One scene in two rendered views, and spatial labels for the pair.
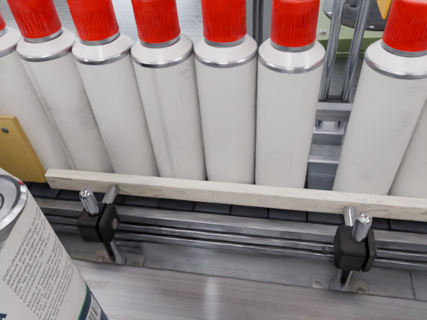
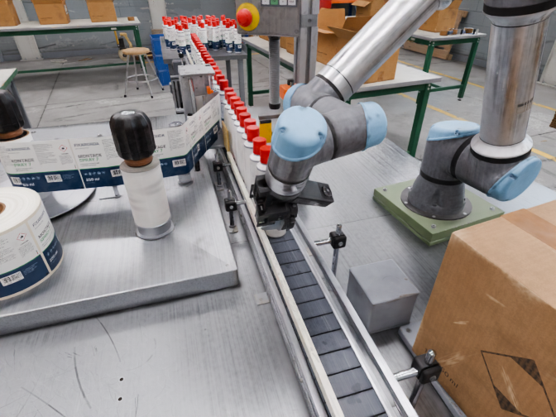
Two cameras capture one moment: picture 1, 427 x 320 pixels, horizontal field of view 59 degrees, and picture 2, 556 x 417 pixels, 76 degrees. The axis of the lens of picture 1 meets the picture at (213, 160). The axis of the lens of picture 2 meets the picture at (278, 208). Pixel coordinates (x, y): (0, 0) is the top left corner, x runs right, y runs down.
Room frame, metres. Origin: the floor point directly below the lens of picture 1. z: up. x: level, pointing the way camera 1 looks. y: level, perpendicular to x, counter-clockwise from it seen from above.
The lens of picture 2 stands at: (-0.11, -0.86, 1.42)
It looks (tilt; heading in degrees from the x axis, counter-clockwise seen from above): 34 degrees down; 61
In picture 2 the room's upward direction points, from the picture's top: straight up
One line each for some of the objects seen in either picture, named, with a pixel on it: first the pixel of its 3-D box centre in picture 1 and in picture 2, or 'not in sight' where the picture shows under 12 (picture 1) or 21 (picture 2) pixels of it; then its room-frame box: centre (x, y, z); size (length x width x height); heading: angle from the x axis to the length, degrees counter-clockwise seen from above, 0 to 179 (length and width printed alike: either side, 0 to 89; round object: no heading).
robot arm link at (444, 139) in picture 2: not in sight; (451, 148); (0.70, -0.34, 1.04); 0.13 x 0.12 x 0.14; 86
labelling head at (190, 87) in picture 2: not in sight; (202, 107); (0.27, 0.36, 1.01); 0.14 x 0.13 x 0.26; 77
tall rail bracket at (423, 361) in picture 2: not in sight; (406, 390); (0.20, -0.70, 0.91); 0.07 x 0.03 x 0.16; 167
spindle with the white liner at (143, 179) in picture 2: not in sight; (142, 176); (-0.03, -0.09, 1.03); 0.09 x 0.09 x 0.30
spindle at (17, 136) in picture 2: not in sight; (15, 146); (-0.28, 0.23, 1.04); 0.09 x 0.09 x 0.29
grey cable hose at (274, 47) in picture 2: not in sight; (274, 71); (0.40, 0.06, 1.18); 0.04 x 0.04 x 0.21
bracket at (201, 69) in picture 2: not in sight; (195, 69); (0.26, 0.36, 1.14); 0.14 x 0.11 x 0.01; 77
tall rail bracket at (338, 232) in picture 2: not in sight; (326, 256); (0.26, -0.41, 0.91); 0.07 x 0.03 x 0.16; 167
